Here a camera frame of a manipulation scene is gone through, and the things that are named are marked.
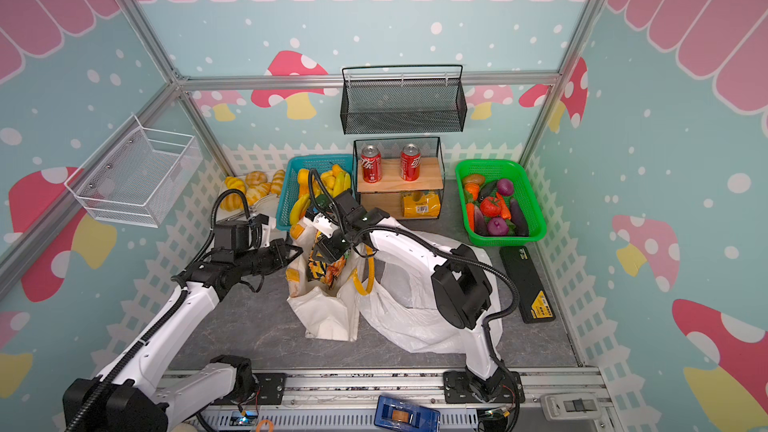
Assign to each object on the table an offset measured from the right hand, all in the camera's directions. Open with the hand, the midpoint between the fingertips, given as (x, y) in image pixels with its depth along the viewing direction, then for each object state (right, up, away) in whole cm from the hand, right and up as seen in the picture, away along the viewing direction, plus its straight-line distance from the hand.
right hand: (318, 249), depth 82 cm
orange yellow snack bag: (+30, +13, +20) cm, 39 cm away
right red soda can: (+26, +26, +9) cm, 37 cm away
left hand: (-4, -1, -3) cm, 5 cm away
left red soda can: (+14, +26, +7) cm, 30 cm away
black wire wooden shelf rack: (+19, +17, +31) cm, 40 cm away
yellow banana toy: (-13, +11, +23) cm, 28 cm away
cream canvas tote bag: (+3, -17, -3) cm, 17 cm away
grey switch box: (+63, -35, -13) cm, 73 cm away
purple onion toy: (+63, +19, +30) cm, 72 cm away
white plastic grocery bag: (+22, -15, +4) cm, 27 cm away
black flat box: (+62, -16, +5) cm, 64 cm away
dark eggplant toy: (+65, +8, +21) cm, 68 cm away
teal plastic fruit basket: (-19, +19, +32) cm, 42 cm away
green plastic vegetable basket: (+53, +23, +31) cm, 66 cm away
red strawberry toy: (+55, +12, +23) cm, 61 cm away
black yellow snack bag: (+2, -5, -4) cm, 7 cm away
